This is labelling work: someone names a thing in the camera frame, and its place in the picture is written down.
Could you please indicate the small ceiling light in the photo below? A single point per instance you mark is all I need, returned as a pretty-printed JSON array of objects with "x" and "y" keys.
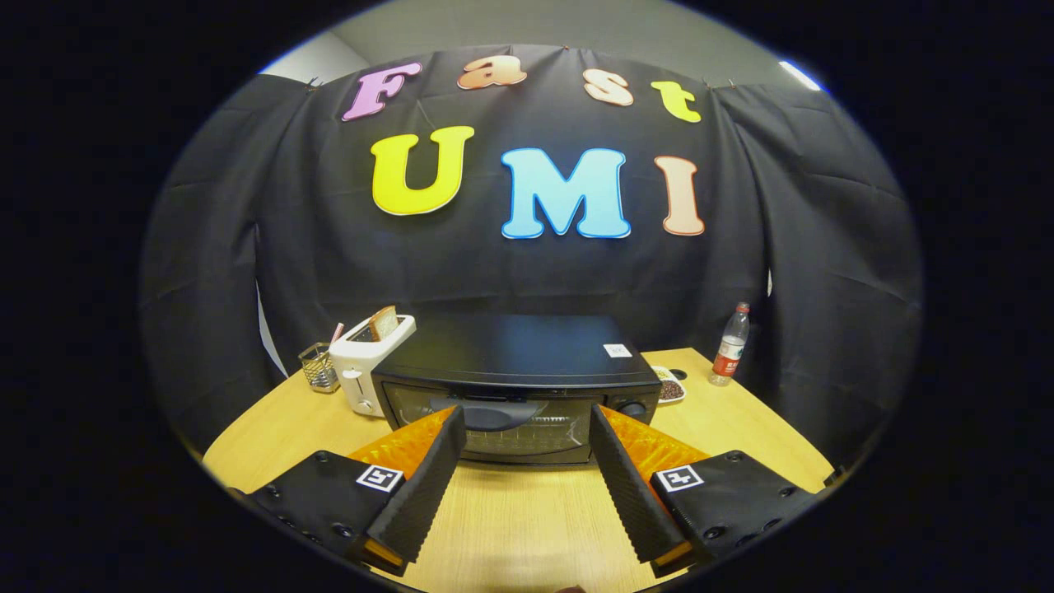
[{"x": 800, "y": 75}]

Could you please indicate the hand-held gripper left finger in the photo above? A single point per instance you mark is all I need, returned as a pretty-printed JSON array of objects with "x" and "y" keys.
[{"x": 428, "y": 486}]

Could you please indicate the white divided bean dish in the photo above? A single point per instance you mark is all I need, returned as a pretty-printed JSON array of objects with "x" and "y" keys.
[{"x": 670, "y": 387}]

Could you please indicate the toasted bread slice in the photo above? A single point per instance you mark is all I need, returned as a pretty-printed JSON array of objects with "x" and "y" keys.
[{"x": 384, "y": 323}]

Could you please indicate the black toaster oven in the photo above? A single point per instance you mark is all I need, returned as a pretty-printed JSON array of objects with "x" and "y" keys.
[{"x": 510, "y": 350}]

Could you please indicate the white pop-up toaster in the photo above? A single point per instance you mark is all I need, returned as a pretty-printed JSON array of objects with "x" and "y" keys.
[{"x": 354, "y": 371}]

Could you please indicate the clear plastic water bottle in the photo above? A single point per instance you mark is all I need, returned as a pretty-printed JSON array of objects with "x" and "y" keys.
[{"x": 729, "y": 350}]

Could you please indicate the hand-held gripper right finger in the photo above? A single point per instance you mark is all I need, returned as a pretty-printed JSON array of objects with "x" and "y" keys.
[{"x": 630, "y": 490}]

